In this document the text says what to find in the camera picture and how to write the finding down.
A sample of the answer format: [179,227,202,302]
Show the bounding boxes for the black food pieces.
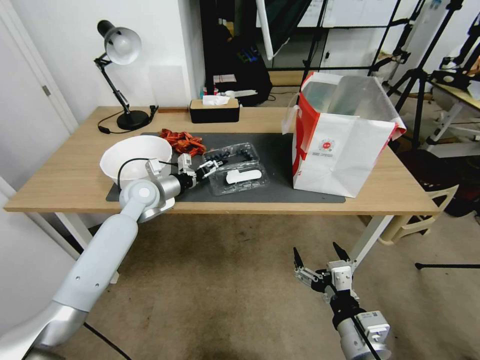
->
[208,147,260,163]

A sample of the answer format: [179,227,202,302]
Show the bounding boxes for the white door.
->
[0,14,80,190]

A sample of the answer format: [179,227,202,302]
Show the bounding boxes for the white packet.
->
[224,169,263,186]

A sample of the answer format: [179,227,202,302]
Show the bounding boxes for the beige plastic chair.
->
[376,183,461,247]

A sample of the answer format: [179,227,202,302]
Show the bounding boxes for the black backpack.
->
[224,35,274,108]

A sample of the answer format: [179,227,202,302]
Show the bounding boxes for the wooden desk white legs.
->
[3,105,442,287]

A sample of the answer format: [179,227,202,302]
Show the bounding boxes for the clear plastic takeout container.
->
[202,141,272,197]

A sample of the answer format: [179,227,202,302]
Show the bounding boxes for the yellow side table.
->
[426,70,480,145]

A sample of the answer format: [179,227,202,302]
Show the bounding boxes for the black tripod leg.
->
[414,261,480,272]

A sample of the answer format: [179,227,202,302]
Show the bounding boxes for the black camera tripod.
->
[385,0,468,148]

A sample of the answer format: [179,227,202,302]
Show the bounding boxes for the white bowl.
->
[99,135,174,186]

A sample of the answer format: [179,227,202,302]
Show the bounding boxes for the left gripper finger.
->
[197,158,229,170]
[194,164,222,181]

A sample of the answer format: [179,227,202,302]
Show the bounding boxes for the black lamp power cord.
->
[97,111,125,136]

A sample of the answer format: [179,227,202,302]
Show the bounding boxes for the white tissue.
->
[201,94,231,107]

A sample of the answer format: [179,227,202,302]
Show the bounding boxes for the black desk lamp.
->
[93,19,161,132]

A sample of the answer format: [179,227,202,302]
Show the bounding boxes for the white red takeout bag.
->
[280,71,408,199]

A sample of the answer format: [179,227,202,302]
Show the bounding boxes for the orange lanyard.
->
[158,128,206,156]

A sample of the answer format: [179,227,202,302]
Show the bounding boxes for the black wooden-lid tissue box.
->
[188,98,241,125]

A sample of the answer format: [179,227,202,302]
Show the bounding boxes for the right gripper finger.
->
[292,246,324,288]
[332,242,358,272]

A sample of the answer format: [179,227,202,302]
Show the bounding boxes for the dark grey desk mat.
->
[105,131,347,205]

